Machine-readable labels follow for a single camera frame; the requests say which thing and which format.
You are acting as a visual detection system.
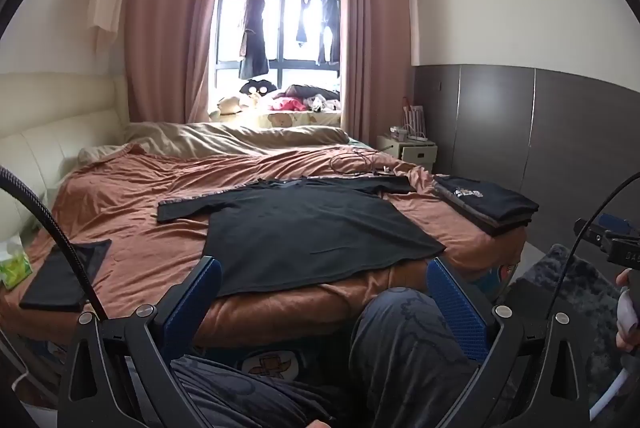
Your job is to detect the thin black cable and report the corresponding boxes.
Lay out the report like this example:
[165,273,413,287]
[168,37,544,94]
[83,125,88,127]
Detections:
[330,147,396,176]

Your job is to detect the printed bed sheet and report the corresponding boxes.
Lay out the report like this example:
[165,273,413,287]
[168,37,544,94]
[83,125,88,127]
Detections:
[190,253,523,384]

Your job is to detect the beige plush toy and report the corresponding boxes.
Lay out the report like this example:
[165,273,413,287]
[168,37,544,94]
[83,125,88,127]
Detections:
[217,94,246,115]

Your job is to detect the black t-shirt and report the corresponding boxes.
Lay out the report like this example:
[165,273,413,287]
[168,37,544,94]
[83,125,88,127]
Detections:
[156,175,447,298]

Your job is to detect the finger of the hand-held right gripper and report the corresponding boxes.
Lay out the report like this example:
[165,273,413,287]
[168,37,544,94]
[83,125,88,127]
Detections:
[574,214,632,254]

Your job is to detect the printed yellow windowsill cushion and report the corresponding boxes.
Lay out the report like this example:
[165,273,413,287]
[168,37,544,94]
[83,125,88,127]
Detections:
[250,108,343,129]

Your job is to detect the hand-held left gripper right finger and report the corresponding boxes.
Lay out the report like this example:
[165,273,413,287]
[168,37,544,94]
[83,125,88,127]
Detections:
[426,256,601,428]

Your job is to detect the pile of colourful clothes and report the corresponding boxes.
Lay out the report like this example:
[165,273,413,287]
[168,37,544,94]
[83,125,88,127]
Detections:
[270,84,343,113]

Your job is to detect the beige duvet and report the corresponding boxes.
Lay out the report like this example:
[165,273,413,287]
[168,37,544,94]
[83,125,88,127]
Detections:
[77,122,351,166]

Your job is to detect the cream nightstand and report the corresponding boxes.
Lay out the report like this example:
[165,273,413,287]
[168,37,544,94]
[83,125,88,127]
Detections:
[376,134,438,174]

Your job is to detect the pink curtain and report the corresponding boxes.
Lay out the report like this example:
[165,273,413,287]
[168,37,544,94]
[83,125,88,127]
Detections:
[122,0,226,124]
[339,0,418,144]

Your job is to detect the person's grey patterned pants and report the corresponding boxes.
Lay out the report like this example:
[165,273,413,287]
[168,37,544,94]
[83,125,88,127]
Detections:
[170,286,506,428]

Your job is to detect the long dark hanging garment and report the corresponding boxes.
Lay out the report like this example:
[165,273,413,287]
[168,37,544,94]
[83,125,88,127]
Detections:
[239,0,271,80]

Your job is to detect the dark grey rug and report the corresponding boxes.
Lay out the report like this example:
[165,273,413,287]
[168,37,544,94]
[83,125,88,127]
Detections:
[500,244,640,409]

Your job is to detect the black plush toy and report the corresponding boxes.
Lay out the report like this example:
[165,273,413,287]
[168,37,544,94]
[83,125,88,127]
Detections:
[239,79,281,98]

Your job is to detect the stack of folded dark clothes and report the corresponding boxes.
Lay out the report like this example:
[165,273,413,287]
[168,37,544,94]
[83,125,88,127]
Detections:
[432,174,541,238]

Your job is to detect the folded black cloth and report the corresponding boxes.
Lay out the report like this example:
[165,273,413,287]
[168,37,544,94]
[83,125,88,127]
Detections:
[19,238,113,313]

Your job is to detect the black braided cable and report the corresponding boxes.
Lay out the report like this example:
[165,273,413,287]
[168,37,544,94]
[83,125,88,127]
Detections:
[0,165,108,324]
[546,174,640,334]

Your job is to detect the white strap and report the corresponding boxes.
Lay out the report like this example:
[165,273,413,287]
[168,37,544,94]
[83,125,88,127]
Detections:
[590,368,632,415]

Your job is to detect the brown blanket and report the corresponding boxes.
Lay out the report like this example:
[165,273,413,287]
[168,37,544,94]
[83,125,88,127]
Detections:
[0,143,526,359]

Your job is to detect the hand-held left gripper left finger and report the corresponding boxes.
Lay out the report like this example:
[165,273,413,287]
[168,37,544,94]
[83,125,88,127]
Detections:
[57,256,223,428]

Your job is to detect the cream padded headboard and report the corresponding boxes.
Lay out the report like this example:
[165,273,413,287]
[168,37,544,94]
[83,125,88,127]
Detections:
[0,73,131,249]

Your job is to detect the person's right hand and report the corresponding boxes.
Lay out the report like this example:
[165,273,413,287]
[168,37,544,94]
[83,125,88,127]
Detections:
[616,269,640,353]

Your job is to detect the green tissue pack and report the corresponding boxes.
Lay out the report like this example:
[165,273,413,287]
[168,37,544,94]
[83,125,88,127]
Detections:
[0,235,32,291]

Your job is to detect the window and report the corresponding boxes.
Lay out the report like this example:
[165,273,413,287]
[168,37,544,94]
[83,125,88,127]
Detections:
[210,0,343,109]

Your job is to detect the pink and white bag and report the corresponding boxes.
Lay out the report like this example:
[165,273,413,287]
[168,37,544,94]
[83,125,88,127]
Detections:
[402,104,427,140]

